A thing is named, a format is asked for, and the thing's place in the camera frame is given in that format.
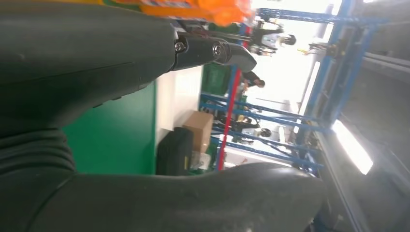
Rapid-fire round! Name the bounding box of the green table mat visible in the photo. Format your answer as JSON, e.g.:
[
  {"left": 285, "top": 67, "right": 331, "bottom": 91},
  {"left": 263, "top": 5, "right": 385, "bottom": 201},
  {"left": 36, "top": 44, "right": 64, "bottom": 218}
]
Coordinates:
[{"left": 62, "top": 81, "right": 158, "bottom": 175}]

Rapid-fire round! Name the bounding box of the black zippered carrying case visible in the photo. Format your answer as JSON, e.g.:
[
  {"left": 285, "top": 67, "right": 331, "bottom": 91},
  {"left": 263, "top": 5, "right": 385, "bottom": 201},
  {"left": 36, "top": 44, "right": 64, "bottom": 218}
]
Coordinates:
[{"left": 156, "top": 127, "right": 194, "bottom": 176}]

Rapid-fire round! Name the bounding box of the green plastic crate stack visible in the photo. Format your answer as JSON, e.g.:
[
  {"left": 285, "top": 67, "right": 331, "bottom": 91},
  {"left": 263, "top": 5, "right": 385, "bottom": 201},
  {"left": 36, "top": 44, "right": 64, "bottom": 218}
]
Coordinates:
[{"left": 201, "top": 62, "right": 232, "bottom": 96}]

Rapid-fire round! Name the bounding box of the brown cardboard box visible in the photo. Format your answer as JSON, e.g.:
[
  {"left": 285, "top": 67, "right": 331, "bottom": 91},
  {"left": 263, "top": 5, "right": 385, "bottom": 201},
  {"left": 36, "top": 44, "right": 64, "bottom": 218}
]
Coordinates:
[{"left": 182, "top": 110, "right": 215, "bottom": 154}]

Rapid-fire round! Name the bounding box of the clear plastic jug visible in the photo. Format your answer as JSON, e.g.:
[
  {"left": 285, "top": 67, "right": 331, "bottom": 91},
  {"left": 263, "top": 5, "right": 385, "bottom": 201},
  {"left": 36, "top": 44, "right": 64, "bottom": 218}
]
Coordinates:
[{"left": 190, "top": 150, "right": 212, "bottom": 170}]

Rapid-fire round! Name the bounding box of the red barrier pole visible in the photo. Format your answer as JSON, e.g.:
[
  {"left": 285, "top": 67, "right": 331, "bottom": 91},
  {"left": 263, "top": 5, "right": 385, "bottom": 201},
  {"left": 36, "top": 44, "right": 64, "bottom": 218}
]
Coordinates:
[{"left": 215, "top": 32, "right": 244, "bottom": 172}]

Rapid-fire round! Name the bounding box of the background person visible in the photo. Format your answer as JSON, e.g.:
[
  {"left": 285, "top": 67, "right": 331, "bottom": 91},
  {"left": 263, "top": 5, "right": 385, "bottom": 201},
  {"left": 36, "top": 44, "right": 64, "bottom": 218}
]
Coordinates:
[
  {"left": 242, "top": 71, "right": 266, "bottom": 90},
  {"left": 253, "top": 20, "right": 297, "bottom": 55}
]

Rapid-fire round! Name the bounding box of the blue shelving rack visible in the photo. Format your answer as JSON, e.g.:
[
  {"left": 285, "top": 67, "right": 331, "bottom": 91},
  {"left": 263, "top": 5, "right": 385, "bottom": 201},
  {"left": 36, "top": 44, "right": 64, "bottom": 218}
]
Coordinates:
[{"left": 198, "top": 6, "right": 385, "bottom": 180}]

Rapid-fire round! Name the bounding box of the ceiling strip light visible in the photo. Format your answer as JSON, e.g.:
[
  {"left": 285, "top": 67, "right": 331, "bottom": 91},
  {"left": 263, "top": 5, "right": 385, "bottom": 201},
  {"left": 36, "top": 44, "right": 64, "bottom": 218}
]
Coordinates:
[{"left": 331, "top": 120, "right": 374, "bottom": 175}]

